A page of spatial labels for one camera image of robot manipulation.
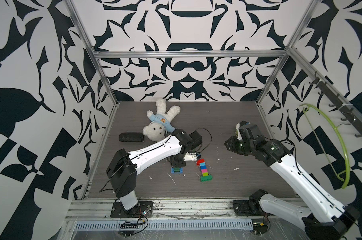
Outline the long blue lego brick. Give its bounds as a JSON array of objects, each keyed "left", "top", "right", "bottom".
[{"left": 171, "top": 168, "right": 183, "bottom": 174}]

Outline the red lego brick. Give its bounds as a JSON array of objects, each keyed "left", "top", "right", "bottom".
[{"left": 196, "top": 159, "right": 205, "bottom": 166}]

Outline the green long lego plate brick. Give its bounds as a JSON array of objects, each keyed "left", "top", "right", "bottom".
[{"left": 200, "top": 175, "right": 213, "bottom": 182}]

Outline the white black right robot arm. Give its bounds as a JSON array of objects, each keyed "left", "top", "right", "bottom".
[{"left": 225, "top": 121, "right": 360, "bottom": 240}]

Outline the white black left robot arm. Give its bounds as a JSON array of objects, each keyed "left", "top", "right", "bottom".
[{"left": 99, "top": 129, "right": 203, "bottom": 211}]

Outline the white teddy bear blue shirt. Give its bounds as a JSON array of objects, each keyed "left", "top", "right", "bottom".
[{"left": 143, "top": 99, "right": 181, "bottom": 142}]

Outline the black remote control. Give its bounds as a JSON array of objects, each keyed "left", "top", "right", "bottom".
[{"left": 119, "top": 132, "right": 144, "bottom": 143}]

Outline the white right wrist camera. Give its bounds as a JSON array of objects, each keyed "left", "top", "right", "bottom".
[{"left": 235, "top": 121, "right": 248, "bottom": 140}]

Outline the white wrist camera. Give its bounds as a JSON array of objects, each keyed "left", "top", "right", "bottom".
[
  {"left": 235, "top": 121, "right": 248, "bottom": 140},
  {"left": 184, "top": 153, "right": 201, "bottom": 162}
]

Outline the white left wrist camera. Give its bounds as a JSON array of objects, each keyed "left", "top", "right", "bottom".
[{"left": 184, "top": 153, "right": 201, "bottom": 162}]

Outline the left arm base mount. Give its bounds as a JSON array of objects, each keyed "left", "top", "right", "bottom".
[{"left": 110, "top": 200, "right": 153, "bottom": 219}]

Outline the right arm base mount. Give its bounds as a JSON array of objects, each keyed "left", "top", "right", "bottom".
[{"left": 233, "top": 190, "right": 268, "bottom": 217}]

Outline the black wall hook rack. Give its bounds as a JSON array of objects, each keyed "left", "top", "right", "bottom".
[{"left": 311, "top": 72, "right": 362, "bottom": 138}]

